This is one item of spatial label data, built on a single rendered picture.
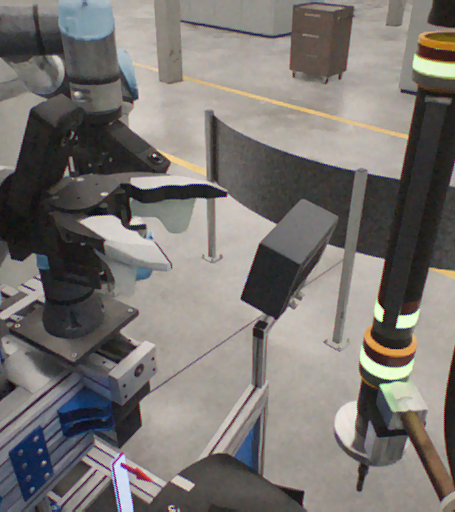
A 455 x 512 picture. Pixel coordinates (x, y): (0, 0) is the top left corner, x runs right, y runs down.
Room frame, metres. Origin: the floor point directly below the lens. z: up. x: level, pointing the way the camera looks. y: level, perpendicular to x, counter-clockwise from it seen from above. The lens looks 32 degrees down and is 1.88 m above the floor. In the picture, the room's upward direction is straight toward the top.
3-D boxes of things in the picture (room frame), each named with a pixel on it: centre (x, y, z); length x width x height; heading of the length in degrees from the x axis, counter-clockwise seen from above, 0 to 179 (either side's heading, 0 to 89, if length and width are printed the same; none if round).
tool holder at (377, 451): (0.34, -0.14, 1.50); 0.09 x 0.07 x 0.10; 6
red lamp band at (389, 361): (0.35, -0.14, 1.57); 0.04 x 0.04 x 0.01
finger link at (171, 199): (0.46, 0.05, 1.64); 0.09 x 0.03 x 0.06; 102
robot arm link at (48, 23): (0.91, 0.24, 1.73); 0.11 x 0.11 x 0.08; 11
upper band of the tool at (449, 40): (0.35, -0.14, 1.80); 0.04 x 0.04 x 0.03
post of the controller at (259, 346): (0.98, -0.08, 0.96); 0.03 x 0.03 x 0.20; 61
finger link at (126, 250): (0.36, 0.08, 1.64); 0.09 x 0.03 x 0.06; 40
